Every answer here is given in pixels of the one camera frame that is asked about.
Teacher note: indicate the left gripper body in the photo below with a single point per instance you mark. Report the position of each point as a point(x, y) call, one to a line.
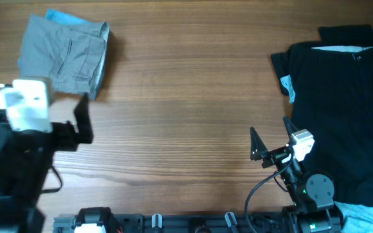
point(63, 138)

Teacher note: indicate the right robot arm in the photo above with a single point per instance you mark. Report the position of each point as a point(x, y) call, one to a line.
point(313, 208)

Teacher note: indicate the light blue garment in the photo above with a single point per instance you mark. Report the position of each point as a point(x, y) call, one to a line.
point(364, 218)

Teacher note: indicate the grey shorts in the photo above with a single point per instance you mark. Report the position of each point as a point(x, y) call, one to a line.
point(63, 55)

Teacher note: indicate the folded blue denim garment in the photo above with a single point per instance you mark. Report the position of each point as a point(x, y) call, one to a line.
point(66, 17)

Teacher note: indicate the black garment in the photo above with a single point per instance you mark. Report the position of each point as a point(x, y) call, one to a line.
point(345, 113)

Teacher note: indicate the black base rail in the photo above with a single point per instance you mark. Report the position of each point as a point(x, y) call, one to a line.
point(93, 221)

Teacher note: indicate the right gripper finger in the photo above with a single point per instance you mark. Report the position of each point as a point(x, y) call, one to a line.
point(290, 127)
point(258, 148)

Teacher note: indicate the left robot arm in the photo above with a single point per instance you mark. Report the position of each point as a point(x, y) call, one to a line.
point(26, 158)

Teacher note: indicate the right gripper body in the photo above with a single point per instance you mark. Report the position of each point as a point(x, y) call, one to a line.
point(274, 156)

